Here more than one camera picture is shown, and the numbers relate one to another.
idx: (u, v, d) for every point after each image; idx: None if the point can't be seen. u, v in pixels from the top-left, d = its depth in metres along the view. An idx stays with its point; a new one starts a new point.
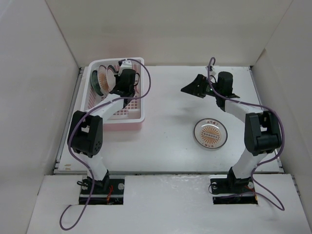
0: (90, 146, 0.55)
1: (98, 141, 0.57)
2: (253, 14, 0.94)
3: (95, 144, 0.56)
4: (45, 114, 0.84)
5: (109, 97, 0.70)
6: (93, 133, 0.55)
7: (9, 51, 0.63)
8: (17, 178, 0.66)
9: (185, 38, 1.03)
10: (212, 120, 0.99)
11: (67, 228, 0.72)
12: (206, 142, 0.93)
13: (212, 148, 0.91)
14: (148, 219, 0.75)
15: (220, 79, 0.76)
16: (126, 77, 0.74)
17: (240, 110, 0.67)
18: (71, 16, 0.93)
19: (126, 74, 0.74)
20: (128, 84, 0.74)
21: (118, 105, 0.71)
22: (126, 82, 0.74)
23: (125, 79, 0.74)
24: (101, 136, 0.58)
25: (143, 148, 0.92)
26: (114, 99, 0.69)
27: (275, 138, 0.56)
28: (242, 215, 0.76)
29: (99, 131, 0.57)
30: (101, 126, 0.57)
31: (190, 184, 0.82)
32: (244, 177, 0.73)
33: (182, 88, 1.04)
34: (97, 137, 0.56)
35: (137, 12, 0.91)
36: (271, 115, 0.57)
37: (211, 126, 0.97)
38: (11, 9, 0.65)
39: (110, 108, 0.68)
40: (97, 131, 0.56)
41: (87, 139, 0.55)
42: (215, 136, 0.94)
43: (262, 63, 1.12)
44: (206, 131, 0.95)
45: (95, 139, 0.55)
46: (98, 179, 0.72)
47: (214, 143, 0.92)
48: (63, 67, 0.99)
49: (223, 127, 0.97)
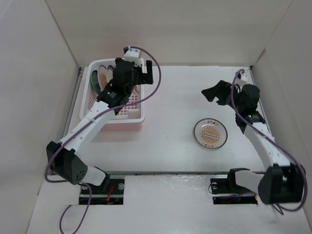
0: (69, 179, 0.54)
1: (78, 171, 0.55)
2: (253, 14, 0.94)
3: (76, 175, 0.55)
4: (46, 114, 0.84)
5: (94, 107, 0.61)
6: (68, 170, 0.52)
7: (9, 51, 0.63)
8: (17, 178, 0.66)
9: (185, 38, 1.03)
10: (212, 120, 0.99)
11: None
12: (206, 142, 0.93)
13: (213, 148, 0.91)
14: (148, 219, 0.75)
15: (243, 93, 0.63)
16: (119, 75, 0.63)
17: (256, 139, 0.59)
18: (71, 16, 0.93)
19: (120, 72, 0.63)
20: (121, 84, 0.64)
21: (104, 119, 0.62)
22: (119, 81, 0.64)
23: (117, 77, 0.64)
24: (82, 165, 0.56)
25: (143, 149, 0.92)
26: (96, 116, 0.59)
27: (294, 196, 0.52)
28: (242, 215, 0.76)
29: (75, 165, 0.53)
30: (76, 159, 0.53)
31: (190, 184, 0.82)
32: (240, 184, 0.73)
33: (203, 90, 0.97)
34: (76, 170, 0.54)
35: (137, 12, 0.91)
36: (299, 172, 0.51)
37: (212, 126, 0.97)
38: (11, 9, 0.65)
39: (92, 128, 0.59)
40: (73, 168, 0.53)
41: (65, 172, 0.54)
42: (215, 136, 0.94)
43: (262, 63, 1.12)
44: (206, 131, 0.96)
45: (73, 174, 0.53)
46: (95, 184, 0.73)
47: (214, 143, 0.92)
48: (63, 67, 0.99)
49: (224, 127, 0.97)
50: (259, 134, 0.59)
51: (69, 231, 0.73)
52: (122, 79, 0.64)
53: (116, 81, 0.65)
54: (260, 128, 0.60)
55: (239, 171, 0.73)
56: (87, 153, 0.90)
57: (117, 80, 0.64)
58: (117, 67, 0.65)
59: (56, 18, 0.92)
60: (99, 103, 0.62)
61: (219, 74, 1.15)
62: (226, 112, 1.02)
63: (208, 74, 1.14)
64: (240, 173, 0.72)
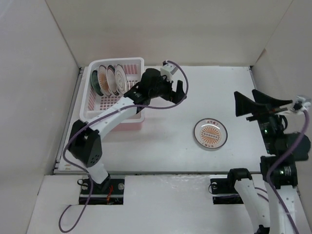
0: (85, 160, 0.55)
1: (94, 155, 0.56)
2: (254, 14, 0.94)
3: (91, 158, 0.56)
4: (46, 114, 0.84)
5: (121, 101, 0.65)
6: (88, 148, 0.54)
7: (9, 52, 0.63)
8: (17, 178, 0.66)
9: (185, 38, 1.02)
10: (212, 120, 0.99)
11: (67, 230, 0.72)
12: (206, 142, 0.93)
13: (213, 148, 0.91)
14: (148, 219, 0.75)
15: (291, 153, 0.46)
16: (146, 79, 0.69)
17: (273, 206, 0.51)
18: (70, 16, 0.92)
19: (148, 76, 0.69)
20: (146, 86, 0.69)
21: (127, 113, 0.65)
22: (145, 84, 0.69)
23: (145, 80, 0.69)
24: (98, 149, 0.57)
25: (143, 149, 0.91)
26: (123, 107, 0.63)
27: None
28: (242, 215, 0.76)
29: (95, 146, 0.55)
30: (97, 141, 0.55)
31: (190, 184, 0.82)
32: (237, 188, 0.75)
33: (237, 93, 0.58)
34: (93, 152, 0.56)
35: (138, 12, 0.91)
36: None
37: (212, 126, 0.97)
38: (11, 9, 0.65)
39: (116, 118, 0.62)
40: (93, 147, 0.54)
41: (83, 151, 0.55)
42: (215, 136, 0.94)
43: (262, 63, 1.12)
44: (206, 131, 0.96)
45: (91, 154, 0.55)
46: (97, 181, 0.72)
47: (214, 143, 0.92)
48: (63, 67, 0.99)
49: (224, 127, 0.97)
50: (281, 205, 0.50)
51: (67, 227, 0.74)
52: (148, 82, 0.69)
53: (143, 83, 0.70)
54: (285, 196, 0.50)
55: (239, 181, 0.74)
56: None
57: (144, 82, 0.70)
58: (146, 71, 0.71)
59: (56, 18, 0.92)
60: (126, 98, 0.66)
61: (219, 74, 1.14)
62: (226, 112, 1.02)
63: (208, 74, 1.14)
64: (240, 186, 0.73)
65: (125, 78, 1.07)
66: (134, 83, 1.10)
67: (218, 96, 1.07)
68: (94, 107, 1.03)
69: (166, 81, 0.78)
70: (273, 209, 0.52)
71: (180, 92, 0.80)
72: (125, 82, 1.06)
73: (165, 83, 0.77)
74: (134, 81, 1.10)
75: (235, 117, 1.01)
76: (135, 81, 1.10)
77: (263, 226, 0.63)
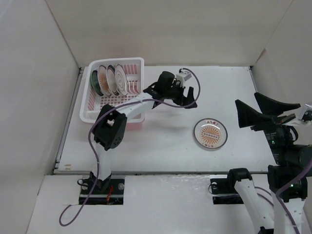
0: (109, 140, 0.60)
1: (117, 138, 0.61)
2: (254, 14, 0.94)
3: (115, 140, 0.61)
4: (46, 114, 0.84)
5: (141, 95, 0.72)
6: (115, 129, 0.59)
7: (9, 52, 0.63)
8: (17, 178, 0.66)
9: (185, 38, 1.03)
10: (212, 120, 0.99)
11: (67, 224, 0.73)
12: (206, 142, 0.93)
13: (213, 148, 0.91)
14: (148, 219, 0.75)
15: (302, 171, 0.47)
16: (163, 79, 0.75)
17: (280, 218, 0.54)
18: (71, 16, 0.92)
19: (164, 77, 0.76)
20: (163, 86, 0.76)
21: (146, 107, 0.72)
22: (162, 84, 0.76)
23: (162, 80, 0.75)
24: (122, 133, 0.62)
25: (143, 149, 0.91)
26: (145, 99, 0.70)
27: None
28: (242, 215, 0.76)
29: (121, 128, 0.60)
30: (124, 124, 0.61)
31: (190, 184, 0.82)
32: (239, 190, 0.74)
33: (239, 102, 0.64)
34: (118, 134, 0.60)
35: (138, 12, 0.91)
36: None
37: (212, 126, 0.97)
38: (11, 9, 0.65)
39: (139, 107, 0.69)
40: (119, 129, 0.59)
41: (108, 132, 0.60)
42: (215, 136, 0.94)
43: (262, 63, 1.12)
44: (206, 131, 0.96)
45: (116, 135, 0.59)
46: (101, 178, 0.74)
47: (214, 143, 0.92)
48: (63, 67, 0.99)
49: (224, 127, 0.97)
50: (288, 217, 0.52)
51: (66, 220, 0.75)
52: (165, 82, 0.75)
53: (159, 84, 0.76)
54: (293, 209, 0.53)
55: (239, 182, 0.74)
56: (87, 153, 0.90)
57: (160, 82, 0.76)
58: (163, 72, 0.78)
59: (56, 18, 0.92)
60: (145, 93, 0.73)
61: (219, 74, 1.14)
62: (226, 112, 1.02)
63: (208, 74, 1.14)
64: (240, 186, 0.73)
65: (125, 78, 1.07)
66: (133, 83, 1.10)
67: (218, 96, 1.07)
68: (94, 107, 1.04)
69: (180, 87, 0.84)
70: (279, 221, 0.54)
71: (191, 97, 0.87)
72: (125, 82, 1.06)
73: (178, 87, 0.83)
74: (134, 81, 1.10)
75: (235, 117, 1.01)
76: (135, 81, 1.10)
77: (265, 228, 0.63)
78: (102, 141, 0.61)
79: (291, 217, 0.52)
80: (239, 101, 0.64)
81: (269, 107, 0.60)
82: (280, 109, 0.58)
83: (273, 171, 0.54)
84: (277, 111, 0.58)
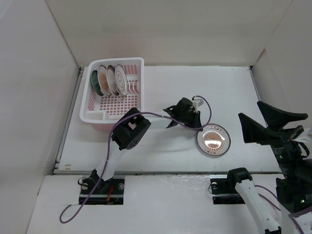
0: (128, 140, 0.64)
1: (134, 141, 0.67)
2: (254, 15, 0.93)
3: (133, 141, 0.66)
4: (46, 114, 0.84)
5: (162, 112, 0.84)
6: (137, 132, 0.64)
7: (9, 52, 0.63)
8: (18, 178, 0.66)
9: (185, 38, 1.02)
10: (215, 125, 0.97)
11: (67, 221, 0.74)
12: (208, 148, 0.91)
13: (214, 154, 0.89)
14: (148, 219, 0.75)
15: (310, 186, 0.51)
16: (182, 105, 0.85)
17: (289, 229, 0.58)
18: (70, 16, 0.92)
19: (183, 103, 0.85)
20: (181, 110, 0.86)
21: (165, 122, 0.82)
22: (180, 108, 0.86)
23: (180, 106, 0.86)
24: (139, 137, 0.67)
25: (143, 149, 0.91)
26: (166, 116, 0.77)
27: None
28: (241, 214, 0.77)
29: (141, 133, 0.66)
30: (144, 130, 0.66)
31: (190, 184, 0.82)
32: (241, 191, 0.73)
33: (241, 113, 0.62)
34: (136, 137, 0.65)
35: (138, 12, 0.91)
36: None
37: (215, 133, 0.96)
38: (10, 10, 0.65)
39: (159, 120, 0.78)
40: (140, 133, 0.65)
41: (129, 133, 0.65)
42: (217, 143, 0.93)
43: (262, 63, 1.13)
44: (209, 137, 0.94)
45: (136, 137, 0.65)
46: (103, 178, 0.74)
47: (216, 150, 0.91)
48: (63, 67, 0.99)
49: (227, 134, 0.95)
50: (298, 230, 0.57)
51: (66, 217, 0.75)
52: (182, 107, 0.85)
53: (178, 108, 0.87)
54: (303, 222, 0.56)
55: (239, 183, 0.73)
56: (87, 153, 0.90)
57: (179, 107, 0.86)
58: (183, 99, 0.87)
59: (56, 19, 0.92)
60: (165, 112, 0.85)
61: (219, 74, 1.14)
62: (226, 113, 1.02)
63: (208, 73, 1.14)
64: (241, 187, 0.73)
65: (125, 78, 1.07)
66: (133, 83, 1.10)
67: (218, 96, 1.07)
68: (94, 107, 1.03)
69: (193, 112, 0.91)
70: (288, 232, 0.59)
71: (197, 122, 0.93)
72: (125, 82, 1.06)
73: (192, 114, 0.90)
74: (134, 81, 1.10)
75: (235, 117, 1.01)
76: (135, 81, 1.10)
77: (269, 231, 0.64)
78: (120, 140, 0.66)
79: (300, 228, 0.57)
80: (242, 113, 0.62)
81: (273, 116, 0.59)
82: (286, 119, 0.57)
83: (283, 186, 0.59)
84: (282, 121, 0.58)
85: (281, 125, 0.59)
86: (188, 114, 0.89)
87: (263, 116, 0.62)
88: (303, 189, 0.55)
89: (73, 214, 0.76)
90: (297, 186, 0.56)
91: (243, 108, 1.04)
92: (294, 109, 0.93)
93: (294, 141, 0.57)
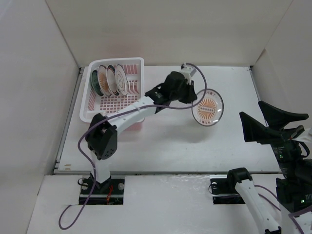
0: (100, 152, 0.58)
1: (109, 148, 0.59)
2: (254, 15, 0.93)
3: (106, 151, 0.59)
4: (46, 114, 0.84)
5: (141, 100, 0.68)
6: (105, 143, 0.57)
7: (9, 52, 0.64)
8: (18, 178, 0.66)
9: (185, 37, 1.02)
10: (208, 90, 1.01)
11: (67, 227, 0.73)
12: (203, 118, 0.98)
13: (209, 125, 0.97)
14: (148, 219, 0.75)
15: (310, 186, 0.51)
16: (171, 81, 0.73)
17: (289, 228, 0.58)
18: (70, 16, 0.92)
19: (171, 79, 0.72)
20: (169, 88, 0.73)
21: (147, 111, 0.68)
22: (169, 86, 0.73)
23: (168, 83, 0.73)
24: (113, 144, 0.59)
25: (143, 149, 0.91)
26: (142, 107, 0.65)
27: None
28: (241, 214, 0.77)
29: (111, 141, 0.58)
30: (114, 137, 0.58)
31: (190, 184, 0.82)
32: (240, 191, 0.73)
33: (242, 113, 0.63)
34: (107, 147, 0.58)
35: (138, 12, 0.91)
36: None
37: (208, 99, 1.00)
38: (11, 10, 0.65)
39: (135, 115, 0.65)
40: (107, 142, 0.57)
41: (98, 144, 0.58)
42: (210, 110, 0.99)
43: (262, 63, 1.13)
44: (203, 105, 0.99)
45: (106, 147, 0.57)
46: (98, 181, 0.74)
47: (210, 119, 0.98)
48: (63, 67, 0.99)
49: (222, 104, 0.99)
50: (298, 230, 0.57)
51: (66, 224, 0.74)
52: (172, 85, 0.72)
53: (166, 85, 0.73)
54: (303, 222, 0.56)
55: (240, 183, 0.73)
56: (87, 153, 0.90)
57: (167, 85, 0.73)
58: (169, 74, 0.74)
59: (56, 19, 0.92)
60: (146, 98, 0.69)
61: (219, 74, 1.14)
62: (226, 112, 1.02)
63: (207, 74, 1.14)
64: (241, 187, 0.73)
65: (125, 78, 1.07)
66: (133, 83, 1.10)
67: None
68: (94, 107, 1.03)
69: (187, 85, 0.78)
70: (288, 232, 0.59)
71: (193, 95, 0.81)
72: (125, 82, 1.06)
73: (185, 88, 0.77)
74: (134, 81, 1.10)
75: (235, 117, 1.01)
76: (135, 81, 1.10)
77: (269, 231, 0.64)
78: (96, 150, 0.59)
79: (301, 229, 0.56)
80: (243, 112, 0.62)
81: (274, 116, 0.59)
82: (286, 119, 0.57)
83: (283, 186, 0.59)
84: (283, 121, 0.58)
85: (282, 125, 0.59)
86: (181, 90, 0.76)
87: (263, 115, 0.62)
88: (303, 189, 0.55)
89: (73, 220, 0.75)
90: (297, 186, 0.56)
91: (243, 108, 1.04)
92: (294, 109, 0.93)
93: (294, 141, 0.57)
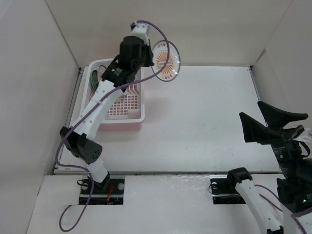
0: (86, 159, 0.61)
1: (94, 151, 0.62)
2: (254, 14, 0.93)
3: (90, 155, 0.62)
4: (45, 114, 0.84)
5: (99, 89, 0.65)
6: (84, 151, 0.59)
7: (9, 52, 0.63)
8: (17, 178, 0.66)
9: (185, 37, 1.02)
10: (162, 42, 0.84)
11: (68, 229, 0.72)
12: (164, 74, 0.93)
13: (172, 79, 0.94)
14: (148, 219, 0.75)
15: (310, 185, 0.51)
16: (126, 50, 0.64)
17: (291, 228, 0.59)
18: (70, 16, 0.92)
19: (127, 46, 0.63)
20: (128, 58, 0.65)
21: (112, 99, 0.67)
22: (126, 56, 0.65)
23: (125, 53, 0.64)
24: (94, 146, 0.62)
25: (142, 149, 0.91)
26: (102, 99, 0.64)
27: None
28: (241, 214, 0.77)
29: (89, 147, 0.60)
30: (89, 142, 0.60)
31: (190, 184, 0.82)
32: (240, 191, 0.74)
33: (242, 113, 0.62)
34: (88, 153, 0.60)
35: (138, 12, 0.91)
36: None
37: (164, 51, 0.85)
38: (11, 10, 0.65)
39: (99, 110, 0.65)
40: (86, 150, 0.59)
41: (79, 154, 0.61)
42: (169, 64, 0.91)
43: (262, 63, 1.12)
44: (161, 60, 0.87)
45: (87, 154, 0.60)
46: (97, 180, 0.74)
47: (171, 72, 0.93)
48: (63, 67, 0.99)
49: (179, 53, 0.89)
50: (300, 230, 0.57)
51: (67, 226, 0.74)
52: (129, 53, 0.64)
53: (123, 55, 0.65)
54: (305, 221, 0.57)
55: (240, 183, 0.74)
56: None
57: (125, 55, 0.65)
58: (124, 42, 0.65)
59: (56, 18, 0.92)
60: (105, 84, 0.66)
61: (219, 74, 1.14)
62: (226, 112, 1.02)
63: (207, 74, 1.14)
64: (241, 187, 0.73)
65: None
66: None
67: (218, 96, 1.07)
68: None
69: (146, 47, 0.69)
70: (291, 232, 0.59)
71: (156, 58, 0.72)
72: None
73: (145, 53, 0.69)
74: None
75: (235, 117, 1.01)
76: None
77: (271, 230, 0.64)
78: (82, 157, 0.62)
79: (303, 228, 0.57)
80: (243, 112, 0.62)
81: (274, 116, 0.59)
82: (286, 119, 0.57)
83: (285, 187, 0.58)
84: (283, 121, 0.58)
85: (282, 125, 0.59)
86: (142, 58, 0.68)
87: (263, 116, 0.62)
88: (305, 189, 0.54)
89: (74, 222, 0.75)
90: (298, 186, 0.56)
91: (243, 108, 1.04)
92: (294, 109, 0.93)
93: (294, 141, 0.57)
